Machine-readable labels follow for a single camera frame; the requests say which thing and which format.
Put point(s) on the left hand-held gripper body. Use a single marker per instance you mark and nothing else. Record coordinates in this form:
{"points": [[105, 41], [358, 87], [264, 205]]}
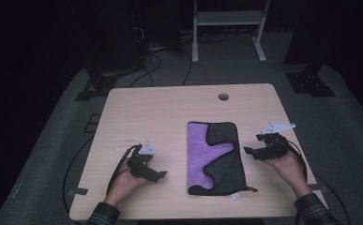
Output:
{"points": [[140, 164]]}

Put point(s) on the grey and purple cloth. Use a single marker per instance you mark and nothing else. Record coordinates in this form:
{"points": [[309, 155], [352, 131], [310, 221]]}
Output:
{"points": [[216, 156]]}

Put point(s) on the person's right hand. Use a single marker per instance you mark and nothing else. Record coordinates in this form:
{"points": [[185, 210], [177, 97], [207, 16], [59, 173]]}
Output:
{"points": [[290, 170]]}

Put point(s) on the person's left hand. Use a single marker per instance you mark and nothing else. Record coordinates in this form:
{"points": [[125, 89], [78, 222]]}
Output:
{"points": [[123, 184]]}

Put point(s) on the dark equipment rack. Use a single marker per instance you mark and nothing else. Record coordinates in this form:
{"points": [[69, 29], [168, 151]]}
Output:
{"points": [[116, 34]]}

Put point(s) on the grey tape strip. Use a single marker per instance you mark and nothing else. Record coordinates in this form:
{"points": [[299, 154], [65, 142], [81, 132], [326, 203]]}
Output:
{"points": [[77, 191]]}

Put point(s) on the white metal stand frame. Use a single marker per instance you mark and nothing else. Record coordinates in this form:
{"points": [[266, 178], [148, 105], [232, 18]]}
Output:
{"points": [[198, 18]]}

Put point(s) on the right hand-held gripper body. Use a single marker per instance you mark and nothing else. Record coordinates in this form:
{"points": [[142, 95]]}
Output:
{"points": [[274, 143]]}

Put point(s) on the black stand base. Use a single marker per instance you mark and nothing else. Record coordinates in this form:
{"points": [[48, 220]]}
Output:
{"points": [[96, 86], [309, 82]]}

